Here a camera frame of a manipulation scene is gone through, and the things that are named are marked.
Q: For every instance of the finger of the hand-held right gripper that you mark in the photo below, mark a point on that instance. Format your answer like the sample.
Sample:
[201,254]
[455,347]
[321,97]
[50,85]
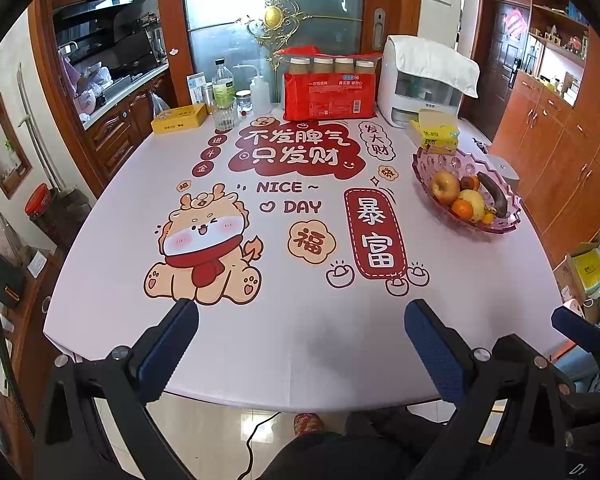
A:
[595,402]
[575,325]

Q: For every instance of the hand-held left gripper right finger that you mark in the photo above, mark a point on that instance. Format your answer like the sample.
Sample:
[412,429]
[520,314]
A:
[437,355]

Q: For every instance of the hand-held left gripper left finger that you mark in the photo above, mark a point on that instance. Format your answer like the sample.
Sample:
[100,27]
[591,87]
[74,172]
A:
[172,350]

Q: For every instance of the small tangerine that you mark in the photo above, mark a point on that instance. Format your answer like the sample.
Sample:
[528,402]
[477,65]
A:
[488,219]
[470,182]

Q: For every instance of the large orange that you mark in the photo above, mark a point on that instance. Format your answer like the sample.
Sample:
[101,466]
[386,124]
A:
[461,210]

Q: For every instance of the overripe dark banana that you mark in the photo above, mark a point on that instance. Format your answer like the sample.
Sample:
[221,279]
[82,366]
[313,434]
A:
[495,195]

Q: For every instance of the yellow pear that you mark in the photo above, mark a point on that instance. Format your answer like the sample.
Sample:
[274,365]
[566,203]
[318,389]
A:
[474,202]

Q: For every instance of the red apple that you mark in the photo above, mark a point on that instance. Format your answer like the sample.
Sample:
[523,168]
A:
[444,187]

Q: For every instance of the pink plastic fruit bowl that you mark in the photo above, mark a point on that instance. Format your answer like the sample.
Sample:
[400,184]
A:
[430,165]

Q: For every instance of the blue grey cloth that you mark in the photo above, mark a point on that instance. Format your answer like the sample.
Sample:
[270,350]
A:
[580,367]

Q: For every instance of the cardboard box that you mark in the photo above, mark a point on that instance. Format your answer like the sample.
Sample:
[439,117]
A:
[565,275]

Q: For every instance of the person's dark trousers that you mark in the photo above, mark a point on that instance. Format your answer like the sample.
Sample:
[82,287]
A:
[380,440]

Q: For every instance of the printed tablecloth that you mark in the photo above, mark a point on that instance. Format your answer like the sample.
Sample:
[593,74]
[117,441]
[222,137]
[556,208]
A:
[305,310]

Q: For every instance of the red slipper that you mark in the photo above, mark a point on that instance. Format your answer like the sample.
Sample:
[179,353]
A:
[307,425]

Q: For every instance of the grey plastic stool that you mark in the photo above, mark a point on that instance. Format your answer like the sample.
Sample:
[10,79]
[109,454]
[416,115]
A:
[507,172]

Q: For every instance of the black box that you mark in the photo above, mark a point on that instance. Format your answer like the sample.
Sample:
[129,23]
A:
[2,277]

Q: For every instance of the red lid jar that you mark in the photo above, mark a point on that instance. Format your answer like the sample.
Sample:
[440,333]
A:
[37,199]

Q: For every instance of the dark shoes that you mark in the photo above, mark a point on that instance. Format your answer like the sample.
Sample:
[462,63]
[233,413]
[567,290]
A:
[480,145]

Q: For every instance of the yellow tissue box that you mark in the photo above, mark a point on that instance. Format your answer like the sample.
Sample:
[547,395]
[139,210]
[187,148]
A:
[437,135]

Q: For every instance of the wooden kitchen cabinet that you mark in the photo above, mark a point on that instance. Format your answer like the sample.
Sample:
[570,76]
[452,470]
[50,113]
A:
[110,130]

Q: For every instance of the yellow tin box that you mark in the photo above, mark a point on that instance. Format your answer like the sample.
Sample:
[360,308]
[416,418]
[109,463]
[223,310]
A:
[177,120]

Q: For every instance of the dark wooden door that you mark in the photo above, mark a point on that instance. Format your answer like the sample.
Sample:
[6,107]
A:
[500,85]

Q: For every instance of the steel cup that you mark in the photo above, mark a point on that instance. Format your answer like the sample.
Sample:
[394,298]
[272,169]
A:
[208,97]

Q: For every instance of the small glass jar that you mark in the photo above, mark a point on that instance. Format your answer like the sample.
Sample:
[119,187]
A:
[243,102]

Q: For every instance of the clear bottle green label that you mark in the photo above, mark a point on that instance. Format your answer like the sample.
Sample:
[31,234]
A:
[223,95]

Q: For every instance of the small white box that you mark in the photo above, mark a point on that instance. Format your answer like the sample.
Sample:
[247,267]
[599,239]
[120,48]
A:
[195,85]

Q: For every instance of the white countertop appliance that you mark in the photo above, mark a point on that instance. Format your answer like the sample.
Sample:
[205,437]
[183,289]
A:
[405,90]

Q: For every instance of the white squeeze bottle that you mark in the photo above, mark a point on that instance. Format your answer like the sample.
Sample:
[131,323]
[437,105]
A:
[261,97]

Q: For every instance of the red gift box with jars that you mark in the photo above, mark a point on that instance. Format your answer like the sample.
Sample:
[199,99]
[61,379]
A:
[325,100]

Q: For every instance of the pink plastic bag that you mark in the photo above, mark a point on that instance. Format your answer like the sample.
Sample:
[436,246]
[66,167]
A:
[77,85]

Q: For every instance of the white towel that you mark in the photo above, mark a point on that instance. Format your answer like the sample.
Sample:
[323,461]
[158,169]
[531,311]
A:
[440,60]

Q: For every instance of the wooden display shelf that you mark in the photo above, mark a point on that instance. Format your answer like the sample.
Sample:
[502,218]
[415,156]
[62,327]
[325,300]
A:
[555,25]

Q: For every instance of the red door ornament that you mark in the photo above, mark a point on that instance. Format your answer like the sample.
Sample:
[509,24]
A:
[515,22]

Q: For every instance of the gold door ornament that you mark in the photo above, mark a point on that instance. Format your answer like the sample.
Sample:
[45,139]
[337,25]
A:
[274,17]

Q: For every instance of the frosted glass sliding door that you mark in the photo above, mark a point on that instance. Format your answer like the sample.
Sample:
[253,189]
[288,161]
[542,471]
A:
[220,0]

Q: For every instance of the wooden wall niche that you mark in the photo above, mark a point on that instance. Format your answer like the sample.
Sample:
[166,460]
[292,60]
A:
[5,150]

